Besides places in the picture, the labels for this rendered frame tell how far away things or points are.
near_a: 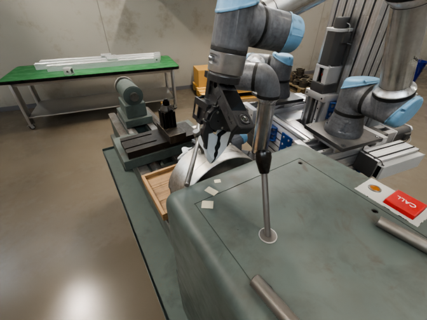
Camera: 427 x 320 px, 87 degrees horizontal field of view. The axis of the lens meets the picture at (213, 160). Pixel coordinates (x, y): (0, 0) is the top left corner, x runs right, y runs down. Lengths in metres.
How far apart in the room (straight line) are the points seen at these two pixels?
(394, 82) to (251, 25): 0.56
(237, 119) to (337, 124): 0.68
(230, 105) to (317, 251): 0.32
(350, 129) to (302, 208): 0.59
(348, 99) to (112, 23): 4.37
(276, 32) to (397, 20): 0.40
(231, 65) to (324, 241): 0.38
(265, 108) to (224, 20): 0.58
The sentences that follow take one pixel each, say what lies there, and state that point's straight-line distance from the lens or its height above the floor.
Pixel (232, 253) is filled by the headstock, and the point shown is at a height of 1.25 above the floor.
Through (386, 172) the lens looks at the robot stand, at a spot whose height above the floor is 1.04.
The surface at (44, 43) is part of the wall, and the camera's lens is 5.04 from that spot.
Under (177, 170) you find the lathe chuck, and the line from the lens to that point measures 0.74.
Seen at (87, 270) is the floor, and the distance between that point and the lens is 2.07.
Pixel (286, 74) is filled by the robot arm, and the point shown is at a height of 1.29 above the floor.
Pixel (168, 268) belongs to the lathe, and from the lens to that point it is 1.26.
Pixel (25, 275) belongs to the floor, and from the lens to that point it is 2.29.
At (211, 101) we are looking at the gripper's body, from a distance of 0.52.
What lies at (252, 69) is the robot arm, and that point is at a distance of 0.96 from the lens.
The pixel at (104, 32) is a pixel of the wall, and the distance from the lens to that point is 4.91.
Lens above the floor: 1.63
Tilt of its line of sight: 36 degrees down
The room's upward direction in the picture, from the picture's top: straight up
